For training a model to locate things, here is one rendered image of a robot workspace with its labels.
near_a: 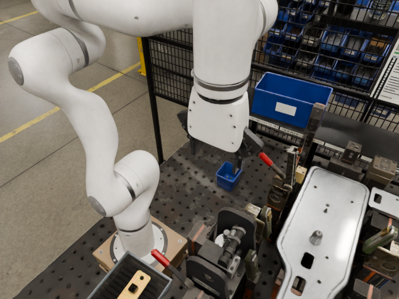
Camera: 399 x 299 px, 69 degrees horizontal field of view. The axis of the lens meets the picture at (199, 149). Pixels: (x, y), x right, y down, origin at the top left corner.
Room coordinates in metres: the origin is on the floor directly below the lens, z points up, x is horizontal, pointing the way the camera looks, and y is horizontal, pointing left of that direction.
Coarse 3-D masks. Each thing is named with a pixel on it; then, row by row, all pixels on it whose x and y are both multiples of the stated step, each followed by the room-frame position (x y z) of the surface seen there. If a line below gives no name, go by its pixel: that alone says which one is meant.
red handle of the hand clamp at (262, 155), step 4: (260, 152) 0.71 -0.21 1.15; (260, 156) 0.69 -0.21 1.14; (264, 156) 0.69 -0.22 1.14; (264, 160) 0.68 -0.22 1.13; (268, 160) 0.68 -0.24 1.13; (268, 164) 0.68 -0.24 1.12; (272, 164) 0.68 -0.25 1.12; (272, 168) 0.67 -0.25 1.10; (276, 168) 0.67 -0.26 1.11; (276, 172) 0.66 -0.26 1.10; (280, 172) 0.66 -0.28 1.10; (280, 176) 0.65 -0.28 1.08; (284, 176) 0.65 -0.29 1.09; (284, 180) 0.64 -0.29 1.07; (292, 184) 0.63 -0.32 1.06
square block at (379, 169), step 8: (376, 160) 0.75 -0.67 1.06; (384, 160) 0.75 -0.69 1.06; (368, 168) 0.76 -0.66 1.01; (376, 168) 0.71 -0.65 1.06; (384, 168) 0.71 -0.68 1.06; (392, 168) 0.71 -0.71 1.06; (368, 176) 0.72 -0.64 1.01; (376, 176) 0.70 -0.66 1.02; (384, 176) 0.69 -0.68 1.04; (392, 176) 0.68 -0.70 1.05; (368, 184) 0.71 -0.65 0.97; (376, 184) 0.70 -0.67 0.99; (384, 184) 0.68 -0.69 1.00; (368, 208) 0.69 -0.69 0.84
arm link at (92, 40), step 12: (36, 0) 0.56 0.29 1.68; (48, 0) 0.54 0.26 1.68; (60, 0) 0.52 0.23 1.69; (48, 12) 0.56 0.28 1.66; (60, 12) 0.55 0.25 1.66; (72, 12) 0.51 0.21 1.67; (60, 24) 0.59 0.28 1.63; (72, 24) 0.59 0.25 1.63; (84, 24) 0.61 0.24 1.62; (84, 36) 0.64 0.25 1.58; (96, 36) 0.64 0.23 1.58; (84, 48) 0.63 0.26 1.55; (96, 48) 0.65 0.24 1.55; (96, 60) 0.66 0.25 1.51
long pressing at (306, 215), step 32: (320, 192) 0.65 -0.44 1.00; (352, 192) 0.65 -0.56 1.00; (288, 224) 0.51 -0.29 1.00; (320, 224) 0.52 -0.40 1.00; (352, 224) 0.52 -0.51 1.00; (288, 256) 0.41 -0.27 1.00; (320, 256) 0.41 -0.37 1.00; (352, 256) 0.41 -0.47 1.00; (288, 288) 0.31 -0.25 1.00; (320, 288) 0.31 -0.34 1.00
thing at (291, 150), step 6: (288, 150) 0.66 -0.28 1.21; (294, 150) 0.66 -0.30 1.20; (288, 156) 0.64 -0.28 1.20; (294, 156) 0.63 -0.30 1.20; (300, 156) 0.63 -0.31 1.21; (288, 162) 0.64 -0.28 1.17; (294, 162) 0.65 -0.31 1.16; (288, 168) 0.63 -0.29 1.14; (294, 168) 0.65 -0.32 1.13; (288, 174) 0.63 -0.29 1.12; (294, 174) 0.65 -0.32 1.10; (288, 180) 0.63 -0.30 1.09
